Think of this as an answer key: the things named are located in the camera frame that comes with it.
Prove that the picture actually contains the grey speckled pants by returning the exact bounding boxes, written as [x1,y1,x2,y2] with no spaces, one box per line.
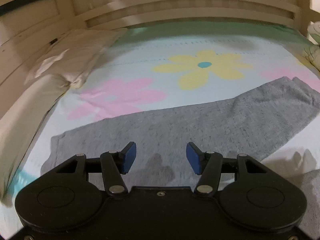
[41,77,319,187]

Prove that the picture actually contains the floral pastel bed sheet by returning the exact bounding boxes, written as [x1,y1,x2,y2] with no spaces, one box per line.
[1,21,319,238]

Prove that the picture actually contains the white pillow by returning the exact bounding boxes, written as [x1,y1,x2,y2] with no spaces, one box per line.
[24,28,128,88]

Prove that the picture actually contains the green leaf print pillow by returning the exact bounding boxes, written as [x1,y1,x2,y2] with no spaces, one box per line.
[303,22,320,70]

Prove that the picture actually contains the cream wooden headboard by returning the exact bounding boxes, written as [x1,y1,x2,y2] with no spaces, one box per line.
[0,0,312,81]

